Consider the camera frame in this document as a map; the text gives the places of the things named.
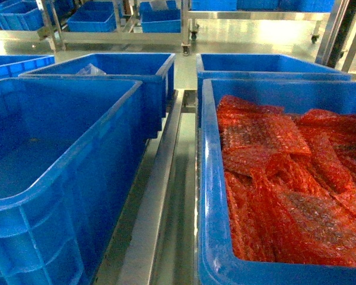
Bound blue bin rear right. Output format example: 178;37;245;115
196;53;352;127

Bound blue bin with red wrap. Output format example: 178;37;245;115
198;79;356;284

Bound far steel shelf rack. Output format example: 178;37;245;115
0;1;353;62

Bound red bubble wrap bags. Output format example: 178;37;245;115
217;95;356;267

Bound stainless steel shelf rack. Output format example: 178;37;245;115
94;89;199;284

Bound empty blue bin front left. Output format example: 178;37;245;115
0;78;147;284

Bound blue bin far left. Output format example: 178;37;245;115
0;55;55;80

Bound blue bin rear left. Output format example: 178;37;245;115
20;53;176;138

